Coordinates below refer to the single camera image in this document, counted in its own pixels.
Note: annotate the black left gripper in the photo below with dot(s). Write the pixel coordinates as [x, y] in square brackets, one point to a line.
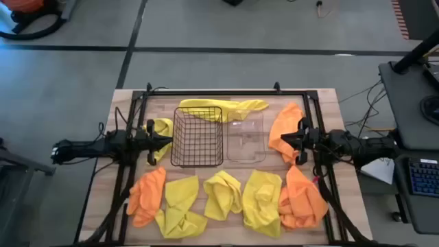
[151, 144]

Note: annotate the grey metal bench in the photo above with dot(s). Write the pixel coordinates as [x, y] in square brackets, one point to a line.
[20, 163]

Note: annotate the black desk pole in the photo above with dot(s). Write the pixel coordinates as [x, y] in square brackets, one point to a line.
[415, 53]

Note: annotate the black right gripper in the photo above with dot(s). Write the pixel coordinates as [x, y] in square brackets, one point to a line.
[307, 140]

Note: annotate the round black desk item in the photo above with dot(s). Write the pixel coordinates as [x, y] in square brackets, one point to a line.
[431, 109]

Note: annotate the clear plastic bin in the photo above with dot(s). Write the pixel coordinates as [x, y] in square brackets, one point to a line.
[246, 140]

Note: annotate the yellow microfiber towel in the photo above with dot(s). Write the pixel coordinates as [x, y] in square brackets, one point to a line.
[261, 199]
[165, 127]
[181, 192]
[240, 106]
[223, 195]

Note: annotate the grey desk with keyboard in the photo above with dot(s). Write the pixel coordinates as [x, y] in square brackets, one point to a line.
[422, 212]

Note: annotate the white paper sheet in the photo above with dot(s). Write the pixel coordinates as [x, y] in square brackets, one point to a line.
[379, 171]

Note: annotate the orange microfiber towel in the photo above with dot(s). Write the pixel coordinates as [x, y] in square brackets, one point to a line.
[147, 192]
[302, 200]
[284, 123]

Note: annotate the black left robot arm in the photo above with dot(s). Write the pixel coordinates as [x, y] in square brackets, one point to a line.
[85, 148]

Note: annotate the black aluminium table frame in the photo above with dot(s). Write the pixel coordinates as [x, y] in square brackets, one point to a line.
[223, 93]

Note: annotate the black table clamp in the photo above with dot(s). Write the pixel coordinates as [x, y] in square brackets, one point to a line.
[277, 86]
[149, 87]

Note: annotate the black mat with striped edge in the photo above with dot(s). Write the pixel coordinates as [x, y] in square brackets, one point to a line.
[420, 17]

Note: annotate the orange and black vacuum cleaner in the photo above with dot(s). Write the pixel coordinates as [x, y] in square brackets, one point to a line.
[24, 5]

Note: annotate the black keyboard with blue backlight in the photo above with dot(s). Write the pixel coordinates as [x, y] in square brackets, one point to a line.
[424, 178]

